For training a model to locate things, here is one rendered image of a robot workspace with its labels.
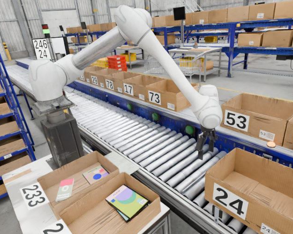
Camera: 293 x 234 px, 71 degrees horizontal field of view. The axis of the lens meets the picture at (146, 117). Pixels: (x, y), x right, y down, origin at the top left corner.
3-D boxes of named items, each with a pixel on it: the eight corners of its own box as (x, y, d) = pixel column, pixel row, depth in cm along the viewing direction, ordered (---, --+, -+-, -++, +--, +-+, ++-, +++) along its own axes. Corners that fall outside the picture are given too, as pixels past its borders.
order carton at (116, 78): (105, 89, 257) (103, 75, 250) (124, 83, 274) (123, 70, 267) (123, 95, 229) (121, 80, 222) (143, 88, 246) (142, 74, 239)
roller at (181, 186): (179, 198, 112) (173, 197, 116) (229, 155, 141) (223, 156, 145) (175, 190, 112) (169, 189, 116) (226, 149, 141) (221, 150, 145)
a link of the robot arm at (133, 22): (149, 27, 94) (155, 25, 106) (120, -4, 91) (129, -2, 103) (132, 48, 100) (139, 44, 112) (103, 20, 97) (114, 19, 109)
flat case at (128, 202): (130, 220, 94) (130, 218, 93) (105, 200, 106) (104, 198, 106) (150, 202, 103) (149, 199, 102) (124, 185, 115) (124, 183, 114)
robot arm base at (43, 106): (42, 115, 115) (39, 107, 113) (33, 105, 131) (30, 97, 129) (74, 106, 125) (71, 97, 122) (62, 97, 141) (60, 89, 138)
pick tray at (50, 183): (41, 191, 121) (36, 178, 117) (98, 161, 143) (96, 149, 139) (57, 222, 101) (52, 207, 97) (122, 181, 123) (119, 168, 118)
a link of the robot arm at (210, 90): (196, 108, 118) (197, 119, 107) (197, 82, 112) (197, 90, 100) (216, 108, 116) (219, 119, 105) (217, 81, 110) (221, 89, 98)
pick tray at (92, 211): (63, 228, 97) (57, 213, 93) (126, 184, 120) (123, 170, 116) (94, 274, 78) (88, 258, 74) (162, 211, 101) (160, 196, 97)
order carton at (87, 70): (79, 80, 314) (76, 69, 307) (96, 76, 331) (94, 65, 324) (91, 84, 286) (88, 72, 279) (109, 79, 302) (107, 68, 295)
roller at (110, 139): (103, 145, 172) (101, 139, 170) (149, 123, 201) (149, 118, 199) (105, 147, 169) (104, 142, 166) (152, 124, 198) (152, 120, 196)
